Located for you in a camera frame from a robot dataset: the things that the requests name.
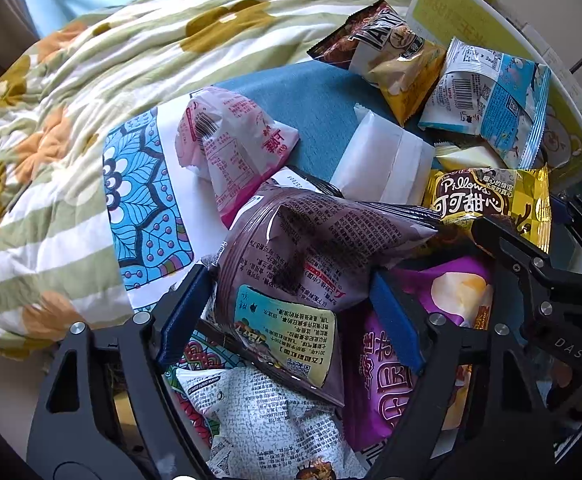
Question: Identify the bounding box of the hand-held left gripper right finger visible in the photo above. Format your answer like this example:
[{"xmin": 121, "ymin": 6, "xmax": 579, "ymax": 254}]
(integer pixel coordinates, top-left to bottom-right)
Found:
[{"xmin": 366, "ymin": 270, "xmax": 556, "ymax": 480}]

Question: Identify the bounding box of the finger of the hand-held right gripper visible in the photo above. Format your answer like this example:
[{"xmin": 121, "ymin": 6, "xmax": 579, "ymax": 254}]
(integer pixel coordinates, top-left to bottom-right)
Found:
[
  {"xmin": 551, "ymin": 194, "xmax": 582, "ymax": 276},
  {"xmin": 471, "ymin": 214, "xmax": 554, "ymax": 311}
]

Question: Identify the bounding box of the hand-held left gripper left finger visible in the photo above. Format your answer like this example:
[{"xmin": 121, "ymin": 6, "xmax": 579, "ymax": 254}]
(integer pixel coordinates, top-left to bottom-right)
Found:
[{"xmin": 25, "ymin": 262, "xmax": 217, "ymax": 480}]

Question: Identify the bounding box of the gold snack packet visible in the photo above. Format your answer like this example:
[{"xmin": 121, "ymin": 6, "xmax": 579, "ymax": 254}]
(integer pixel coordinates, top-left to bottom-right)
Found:
[{"xmin": 421, "ymin": 167, "xmax": 552, "ymax": 256}]

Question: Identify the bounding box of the purple chip bag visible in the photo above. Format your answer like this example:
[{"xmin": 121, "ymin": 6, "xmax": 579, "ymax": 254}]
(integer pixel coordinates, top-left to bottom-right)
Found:
[{"xmin": 338, "ymin": 255, "xmax": 494, "ymax": 453}]

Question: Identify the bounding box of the mauve brown snack packet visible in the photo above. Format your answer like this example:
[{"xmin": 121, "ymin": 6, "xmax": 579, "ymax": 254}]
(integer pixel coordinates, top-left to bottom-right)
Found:
[{"xmin": 211, "ymin": 180, "xmax": 442, "ymax": 408}]

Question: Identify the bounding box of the white grey printed snack packet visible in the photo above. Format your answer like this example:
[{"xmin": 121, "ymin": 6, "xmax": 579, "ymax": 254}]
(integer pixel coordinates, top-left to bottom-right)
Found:
[{"xmin": 175, "ymin": 362, "xmax": 372, "ymax": 480}]

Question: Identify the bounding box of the green cardboard box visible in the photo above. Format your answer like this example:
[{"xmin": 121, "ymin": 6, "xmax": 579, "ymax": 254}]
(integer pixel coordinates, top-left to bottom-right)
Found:
[{"xmin": 406, "ymin": 0, "xmax": 582, "ymax": 186}]

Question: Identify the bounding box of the pale yellow snack packet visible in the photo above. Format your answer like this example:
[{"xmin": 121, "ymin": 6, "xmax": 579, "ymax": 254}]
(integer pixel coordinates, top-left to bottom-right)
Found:
[{"xmin": 433, "ymin": 142, "xmax": 506, "ymax": 173}]

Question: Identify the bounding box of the light blue snack packet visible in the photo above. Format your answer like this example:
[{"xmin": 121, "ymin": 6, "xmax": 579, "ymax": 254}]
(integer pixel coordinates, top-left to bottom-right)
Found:
[{"xmin": 418, "ymin": 37, "xmax": 552, "ymax": 170}]

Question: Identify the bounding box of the plain white snack packet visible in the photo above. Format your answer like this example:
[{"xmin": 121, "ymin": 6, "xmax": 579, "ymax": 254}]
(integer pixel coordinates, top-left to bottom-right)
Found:
[{"xmin": 331, "ymin": 105, "xmax": 437, "ymax": 206}]

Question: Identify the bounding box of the pink snack packet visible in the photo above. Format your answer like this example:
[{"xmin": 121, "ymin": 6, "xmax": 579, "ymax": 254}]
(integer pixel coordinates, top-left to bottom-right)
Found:
[{"xmin": 173, "ymin": 86, "xmax": 300, "ymax": 228}]

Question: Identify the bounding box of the yellow white chip packet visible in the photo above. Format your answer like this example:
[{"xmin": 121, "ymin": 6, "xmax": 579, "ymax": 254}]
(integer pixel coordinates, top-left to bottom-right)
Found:
[{"xmin": 348, "ymin": 15, "xmax": 446, "ymax": 128}]

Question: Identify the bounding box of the floral striped blanket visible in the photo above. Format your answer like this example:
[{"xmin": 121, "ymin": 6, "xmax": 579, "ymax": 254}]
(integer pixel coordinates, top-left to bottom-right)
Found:
[{"xmin": 0, "ymin": 0, "xmax": 417, "ymax": 361}]

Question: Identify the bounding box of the dark brown snack packet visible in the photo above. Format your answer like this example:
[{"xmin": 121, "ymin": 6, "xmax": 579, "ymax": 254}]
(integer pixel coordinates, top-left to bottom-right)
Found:
[{"xmin": 306, "ymin": 0, "xmax": 402, "ymax": 68}]

